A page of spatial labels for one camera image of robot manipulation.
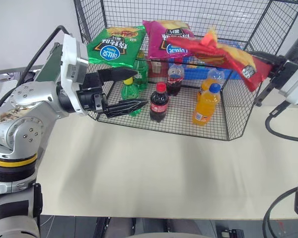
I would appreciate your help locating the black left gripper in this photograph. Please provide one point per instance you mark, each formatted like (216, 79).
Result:
(89, 91)

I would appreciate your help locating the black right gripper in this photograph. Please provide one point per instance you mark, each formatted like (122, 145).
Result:
(278, 72)

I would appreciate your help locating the red chip bag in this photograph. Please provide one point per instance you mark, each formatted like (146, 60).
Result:
(221, 53)

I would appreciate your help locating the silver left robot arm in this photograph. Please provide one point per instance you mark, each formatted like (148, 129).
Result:
(20, 116)

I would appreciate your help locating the green soda bottle yellow cap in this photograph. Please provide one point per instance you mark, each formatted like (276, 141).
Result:
(129, 91)

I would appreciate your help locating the cola bottle red cap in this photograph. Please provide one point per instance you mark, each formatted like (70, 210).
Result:
(159, 105)

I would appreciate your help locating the red box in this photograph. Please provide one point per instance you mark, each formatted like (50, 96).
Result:
(157, 69)

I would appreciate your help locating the green chip bag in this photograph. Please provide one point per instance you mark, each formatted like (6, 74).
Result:
(114, 47)

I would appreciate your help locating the cola bottle blue label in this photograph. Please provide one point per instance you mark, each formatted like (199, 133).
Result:
(175, 81)

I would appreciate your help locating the orange soda bottle clear top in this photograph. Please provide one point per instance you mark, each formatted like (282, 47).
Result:
(208, 83)

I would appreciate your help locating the orange soda bottle blue cap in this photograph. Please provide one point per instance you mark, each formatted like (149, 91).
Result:
(204, 106)

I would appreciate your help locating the magenta chip bag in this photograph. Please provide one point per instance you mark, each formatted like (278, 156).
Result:
(164, 37)

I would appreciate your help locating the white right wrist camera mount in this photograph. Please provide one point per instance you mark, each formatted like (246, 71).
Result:
(294, 81)

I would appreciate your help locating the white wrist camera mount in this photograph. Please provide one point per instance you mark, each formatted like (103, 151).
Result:
(70, 62)
(294, 81)

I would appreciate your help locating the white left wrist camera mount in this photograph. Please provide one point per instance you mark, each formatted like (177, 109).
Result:
(70, 62)

